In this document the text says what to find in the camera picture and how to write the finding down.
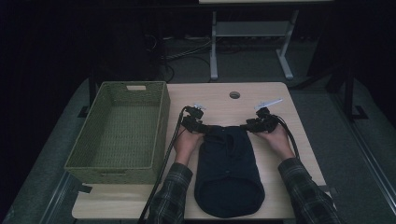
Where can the green woven basket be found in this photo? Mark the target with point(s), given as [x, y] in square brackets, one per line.
[124, 130]

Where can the grey metal floor rail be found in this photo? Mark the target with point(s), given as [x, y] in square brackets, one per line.
[367, 146]
[56, 199]

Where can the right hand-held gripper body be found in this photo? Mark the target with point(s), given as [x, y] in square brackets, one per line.
[266, 123]

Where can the person's left hand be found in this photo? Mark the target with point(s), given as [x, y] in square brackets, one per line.
[186, 144]

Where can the black metal stand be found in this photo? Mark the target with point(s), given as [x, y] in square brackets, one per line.
[349, 93]
[92, 93]

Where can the dark cloth garment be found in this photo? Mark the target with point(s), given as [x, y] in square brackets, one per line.
[229, 168]

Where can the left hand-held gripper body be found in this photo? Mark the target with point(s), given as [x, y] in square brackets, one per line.
[192, 119]

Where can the white metal rack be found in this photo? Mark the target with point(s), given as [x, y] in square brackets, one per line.
[249, 28]

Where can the person's right hand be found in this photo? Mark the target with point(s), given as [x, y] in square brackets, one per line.
[277, 141]

